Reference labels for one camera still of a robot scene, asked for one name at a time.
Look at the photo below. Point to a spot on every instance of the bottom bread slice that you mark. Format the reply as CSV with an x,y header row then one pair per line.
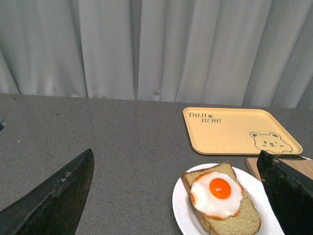
x,y
248,220

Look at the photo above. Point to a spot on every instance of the bamboo cutting board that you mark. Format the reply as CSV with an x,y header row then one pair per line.
x,y
303,166

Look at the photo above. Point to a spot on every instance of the grey curtain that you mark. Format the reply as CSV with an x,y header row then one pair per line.
x,y
228,52

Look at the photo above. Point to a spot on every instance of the yellow bear tray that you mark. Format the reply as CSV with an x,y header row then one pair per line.
x,y
231,131

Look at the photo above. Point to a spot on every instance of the white round plate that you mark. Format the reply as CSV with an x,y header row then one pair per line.
x,y
189,224

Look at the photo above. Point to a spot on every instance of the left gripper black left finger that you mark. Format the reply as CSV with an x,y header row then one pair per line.
x,y
56,205

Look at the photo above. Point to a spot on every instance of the fried egg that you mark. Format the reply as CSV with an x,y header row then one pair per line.
x,y
216,195

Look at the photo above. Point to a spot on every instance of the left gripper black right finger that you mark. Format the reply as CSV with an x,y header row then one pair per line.
x,y
290,194

